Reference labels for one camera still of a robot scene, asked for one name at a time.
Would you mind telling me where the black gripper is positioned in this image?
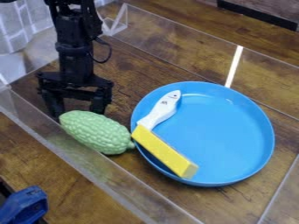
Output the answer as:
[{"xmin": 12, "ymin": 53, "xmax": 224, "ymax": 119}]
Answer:
[{"xmin": 36, "ymin": 43, "xmax": 113, "ymax": 118}]

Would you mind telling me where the green bumpy bitter gourd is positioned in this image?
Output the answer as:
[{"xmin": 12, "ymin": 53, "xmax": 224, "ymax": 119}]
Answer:
[{"xmin": 59, "ymin": 110, "xmax": 135, "ymax": 155}]

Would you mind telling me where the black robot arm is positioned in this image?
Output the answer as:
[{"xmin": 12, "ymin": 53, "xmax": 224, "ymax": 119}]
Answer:
[{"xmin": 36, "ymin": 0, "xmax": 113, "ymax": 120}]

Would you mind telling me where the blue round tray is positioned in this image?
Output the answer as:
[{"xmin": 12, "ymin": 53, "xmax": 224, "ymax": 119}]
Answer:
[{"xmin": 131, "ymin": 81, "xmax": 275, "ymax": 187}]

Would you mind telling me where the white toy fish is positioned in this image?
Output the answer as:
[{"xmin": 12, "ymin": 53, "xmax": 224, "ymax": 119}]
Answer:
[{"xmin": 136, "ymin": 90, "xmax": 181, "ymax": 130}]

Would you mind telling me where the grey checkered cloth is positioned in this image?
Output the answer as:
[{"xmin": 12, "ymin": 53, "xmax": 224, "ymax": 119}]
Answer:
[{"xmin": 0, "ymin": 0, "xmax": 108, "ymax": 55}]

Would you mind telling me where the yellow rectangular block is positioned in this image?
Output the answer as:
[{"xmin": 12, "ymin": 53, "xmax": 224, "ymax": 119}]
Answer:
[{"xmin": 132, "ymin": 124, "xmax": 199, "ymax": 179}]

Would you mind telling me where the black cable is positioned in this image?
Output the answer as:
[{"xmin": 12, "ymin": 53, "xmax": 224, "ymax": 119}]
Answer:
[{"xmin": 87, "ymin": 36, "xmax": 113, "ymax": 65}]

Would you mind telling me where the clear acrylic enclosure wall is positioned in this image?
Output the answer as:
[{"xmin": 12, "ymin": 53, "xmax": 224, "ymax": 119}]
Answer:
[{"xmin": 0, "ymin": 0, "xmax": 299, "ymax": 224}]

